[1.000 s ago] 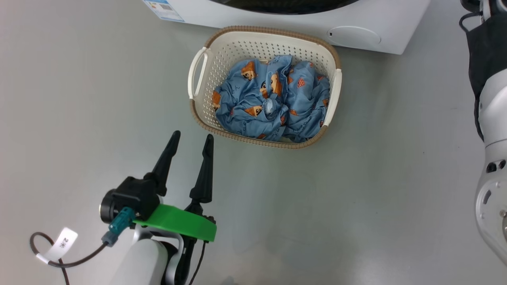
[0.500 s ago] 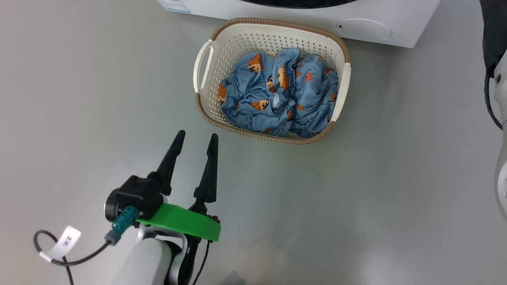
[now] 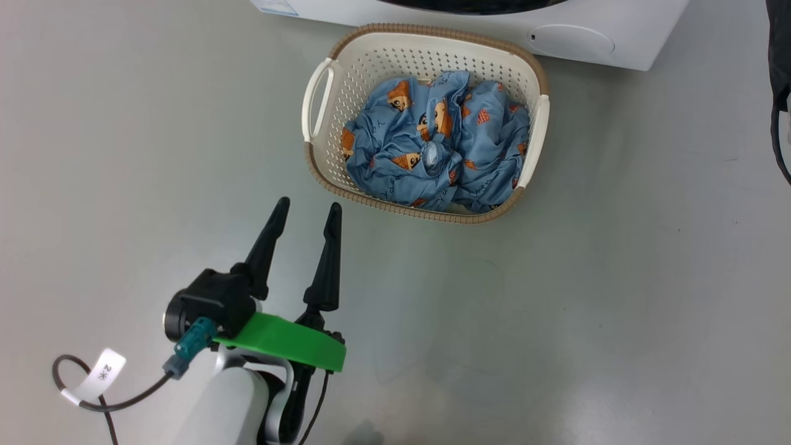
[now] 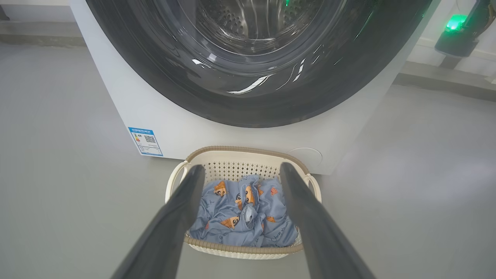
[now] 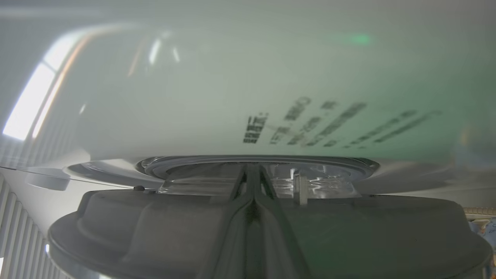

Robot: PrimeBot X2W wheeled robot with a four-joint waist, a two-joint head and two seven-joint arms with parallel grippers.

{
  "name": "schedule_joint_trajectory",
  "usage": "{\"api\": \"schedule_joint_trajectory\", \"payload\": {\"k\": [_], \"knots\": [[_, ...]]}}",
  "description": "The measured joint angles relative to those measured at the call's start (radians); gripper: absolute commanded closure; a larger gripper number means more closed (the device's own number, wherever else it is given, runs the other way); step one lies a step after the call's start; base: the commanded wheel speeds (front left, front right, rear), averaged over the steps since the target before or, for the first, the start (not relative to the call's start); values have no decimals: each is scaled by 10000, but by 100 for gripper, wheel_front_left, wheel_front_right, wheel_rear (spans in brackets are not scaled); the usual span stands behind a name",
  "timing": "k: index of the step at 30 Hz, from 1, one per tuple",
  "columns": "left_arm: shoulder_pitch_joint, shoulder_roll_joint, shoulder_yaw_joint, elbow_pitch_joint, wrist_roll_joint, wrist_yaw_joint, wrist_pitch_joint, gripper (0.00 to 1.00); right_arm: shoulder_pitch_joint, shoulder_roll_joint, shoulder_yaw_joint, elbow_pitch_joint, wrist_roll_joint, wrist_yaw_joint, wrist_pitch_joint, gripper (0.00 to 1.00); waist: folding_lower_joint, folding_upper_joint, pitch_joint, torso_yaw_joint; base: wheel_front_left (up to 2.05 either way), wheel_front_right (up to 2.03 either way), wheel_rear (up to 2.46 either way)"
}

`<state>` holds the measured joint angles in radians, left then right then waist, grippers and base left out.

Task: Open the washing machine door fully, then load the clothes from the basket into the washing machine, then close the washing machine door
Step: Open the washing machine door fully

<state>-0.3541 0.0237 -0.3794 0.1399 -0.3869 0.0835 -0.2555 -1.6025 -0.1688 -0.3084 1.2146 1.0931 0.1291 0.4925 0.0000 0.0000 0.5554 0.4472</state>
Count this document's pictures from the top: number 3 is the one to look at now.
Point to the blue bear print garment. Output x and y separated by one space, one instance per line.
383 142
494 142

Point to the white washing machine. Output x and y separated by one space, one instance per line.
618 37

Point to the round white filter cover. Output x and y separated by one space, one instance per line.
571 42

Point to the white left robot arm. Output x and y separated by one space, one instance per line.
222 408

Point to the blue energy label sticker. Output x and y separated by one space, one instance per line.
275 6

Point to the cream perforated laundry basket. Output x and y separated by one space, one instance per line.
371 62

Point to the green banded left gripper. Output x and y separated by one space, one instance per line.
290 343

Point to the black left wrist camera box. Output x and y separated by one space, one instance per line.
210 300

